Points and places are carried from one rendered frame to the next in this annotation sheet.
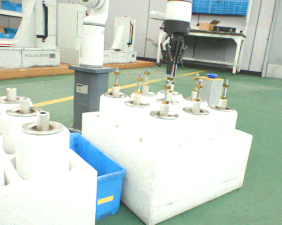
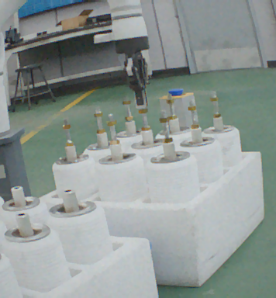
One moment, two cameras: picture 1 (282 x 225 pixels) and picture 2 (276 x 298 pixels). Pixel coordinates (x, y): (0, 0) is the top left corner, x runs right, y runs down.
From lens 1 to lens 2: 46 cm
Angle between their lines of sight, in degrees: 17
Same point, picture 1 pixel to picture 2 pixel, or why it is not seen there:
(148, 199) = (191, 260)
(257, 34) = (158, 12)
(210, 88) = (183, 110)
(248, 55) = (156, 45)
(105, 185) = not seen: hidden behind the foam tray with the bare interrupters
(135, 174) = (162, 242)
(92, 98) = (14, 181)
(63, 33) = not seen: outside the picture
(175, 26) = (134, 44)
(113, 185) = not seen: hidden behind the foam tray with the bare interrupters
